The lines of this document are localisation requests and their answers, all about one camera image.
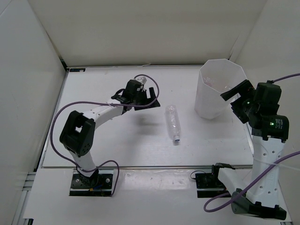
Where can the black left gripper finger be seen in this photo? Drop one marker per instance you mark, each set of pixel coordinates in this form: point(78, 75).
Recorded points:
point(150, 94)
point(147, 104)

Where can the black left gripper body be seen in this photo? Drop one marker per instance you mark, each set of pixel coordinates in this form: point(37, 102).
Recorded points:
point(141, 95)

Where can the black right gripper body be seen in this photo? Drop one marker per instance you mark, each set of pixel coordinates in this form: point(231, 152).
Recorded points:
point(244, 105)

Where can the clear crushed plastic bottle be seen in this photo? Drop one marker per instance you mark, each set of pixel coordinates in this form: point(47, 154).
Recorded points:
point(173, 123)

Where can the red label plastic bottle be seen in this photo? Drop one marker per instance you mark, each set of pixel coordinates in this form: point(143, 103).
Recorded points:
point(141, 79)

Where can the white cap labelled bottle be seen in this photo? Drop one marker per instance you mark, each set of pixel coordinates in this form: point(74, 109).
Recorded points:
point(208, 81)

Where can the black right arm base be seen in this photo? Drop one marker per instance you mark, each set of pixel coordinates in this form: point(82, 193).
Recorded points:
point(207, 183)

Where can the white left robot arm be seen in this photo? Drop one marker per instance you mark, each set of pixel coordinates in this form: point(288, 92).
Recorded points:
point(77, 135)

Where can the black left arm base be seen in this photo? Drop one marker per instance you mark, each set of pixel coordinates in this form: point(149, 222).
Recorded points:
point(98, 185)

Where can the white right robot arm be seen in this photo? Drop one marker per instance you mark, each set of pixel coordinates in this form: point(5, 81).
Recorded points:
point(258, 107)

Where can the white octagonal plastic bin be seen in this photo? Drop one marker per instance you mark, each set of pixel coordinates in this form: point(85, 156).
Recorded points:
point(225, 75)

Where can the aluminium table rail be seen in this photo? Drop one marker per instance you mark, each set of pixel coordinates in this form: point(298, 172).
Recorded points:
point(153, 167)

